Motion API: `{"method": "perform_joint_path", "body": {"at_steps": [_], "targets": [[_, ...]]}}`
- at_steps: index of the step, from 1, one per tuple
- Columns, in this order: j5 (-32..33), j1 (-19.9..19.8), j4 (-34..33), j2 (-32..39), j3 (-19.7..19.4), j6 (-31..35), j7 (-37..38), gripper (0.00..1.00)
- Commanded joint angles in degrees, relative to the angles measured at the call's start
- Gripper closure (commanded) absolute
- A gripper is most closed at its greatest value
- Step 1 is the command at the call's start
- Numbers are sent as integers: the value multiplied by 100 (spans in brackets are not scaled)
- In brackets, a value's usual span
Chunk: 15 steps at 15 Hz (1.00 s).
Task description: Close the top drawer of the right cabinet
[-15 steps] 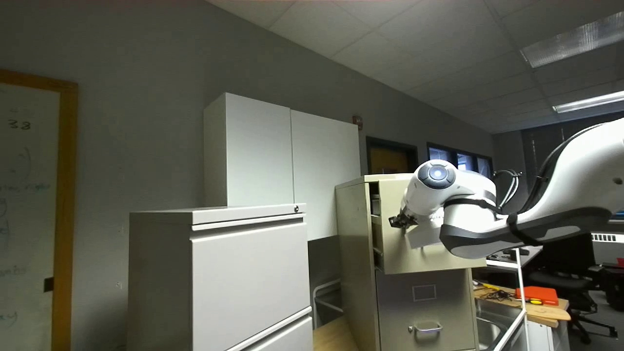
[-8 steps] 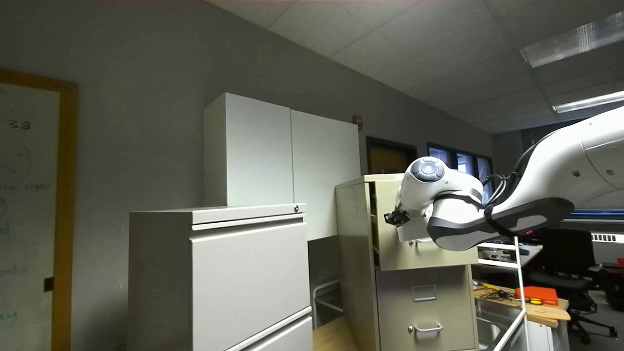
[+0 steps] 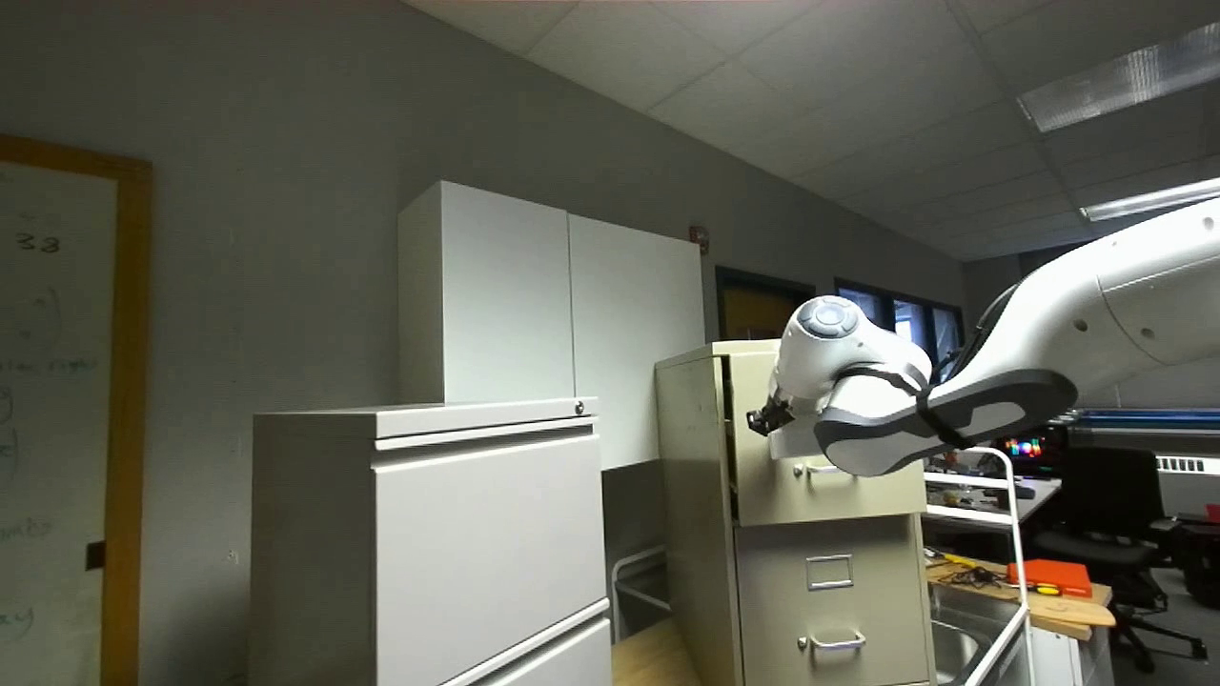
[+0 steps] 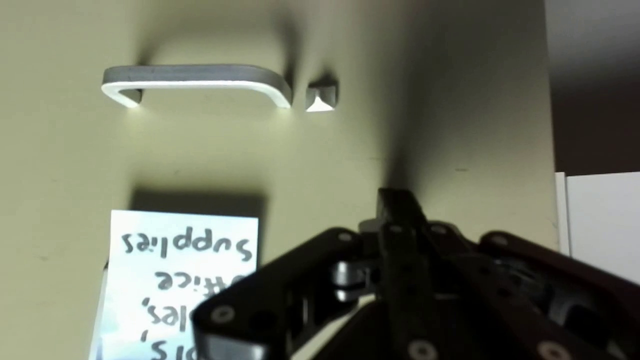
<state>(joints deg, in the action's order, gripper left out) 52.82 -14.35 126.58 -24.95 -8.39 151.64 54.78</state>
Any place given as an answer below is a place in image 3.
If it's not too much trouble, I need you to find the large ceiling light panel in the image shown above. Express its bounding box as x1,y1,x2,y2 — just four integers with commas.
1014,23,1220,135

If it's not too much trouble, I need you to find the white tubular cart frame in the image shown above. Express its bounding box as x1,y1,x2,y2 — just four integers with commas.
921,445,1041,686

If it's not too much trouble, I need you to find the orange box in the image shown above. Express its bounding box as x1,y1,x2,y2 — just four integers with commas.
1006,559,1094,599

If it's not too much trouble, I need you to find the beige metal file cabinet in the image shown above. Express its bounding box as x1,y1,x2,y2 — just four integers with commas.
654,339,941,686

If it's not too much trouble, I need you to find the white metal chair frame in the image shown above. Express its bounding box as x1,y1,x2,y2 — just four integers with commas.
609,544,670,643

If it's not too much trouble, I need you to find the black office chair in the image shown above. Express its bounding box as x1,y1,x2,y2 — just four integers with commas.
1032,445,1210,675

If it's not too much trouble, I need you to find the large grey cabinet drawer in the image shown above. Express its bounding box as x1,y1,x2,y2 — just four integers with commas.
373,418,612,686

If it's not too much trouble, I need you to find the dark framed door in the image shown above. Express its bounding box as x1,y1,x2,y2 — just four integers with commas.
714,266,817,345

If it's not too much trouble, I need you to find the narrow ceiling light strip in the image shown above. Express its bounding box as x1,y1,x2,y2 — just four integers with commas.
1079,176,1220,223

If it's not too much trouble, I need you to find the open beige cabinet drawer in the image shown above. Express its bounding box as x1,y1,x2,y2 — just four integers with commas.
721,351,928,529

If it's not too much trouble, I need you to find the closed beige cabinet drawer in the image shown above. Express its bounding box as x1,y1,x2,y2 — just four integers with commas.
733,514,939,686

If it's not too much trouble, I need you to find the row of dark windows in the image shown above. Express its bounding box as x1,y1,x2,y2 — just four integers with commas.
834,276,966,384

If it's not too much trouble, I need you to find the whiteboard with wooden frame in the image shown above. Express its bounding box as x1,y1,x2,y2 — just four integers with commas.
0,133,154,686

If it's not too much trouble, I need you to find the metal sink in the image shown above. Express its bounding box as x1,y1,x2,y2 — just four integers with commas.
928,585,1032,686

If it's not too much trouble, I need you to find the light grey lateral cabinet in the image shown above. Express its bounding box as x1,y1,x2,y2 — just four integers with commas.
249,396,614,686

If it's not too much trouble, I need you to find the silver handle of closed drawer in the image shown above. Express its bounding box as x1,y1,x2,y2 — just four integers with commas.
796,628,869,655

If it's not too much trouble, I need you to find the tall white storage cabinet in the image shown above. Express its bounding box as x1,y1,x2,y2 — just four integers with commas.
396,180,707,474

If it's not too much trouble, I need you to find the wooden board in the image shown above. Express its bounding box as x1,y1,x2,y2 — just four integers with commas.
925,556,1117,642

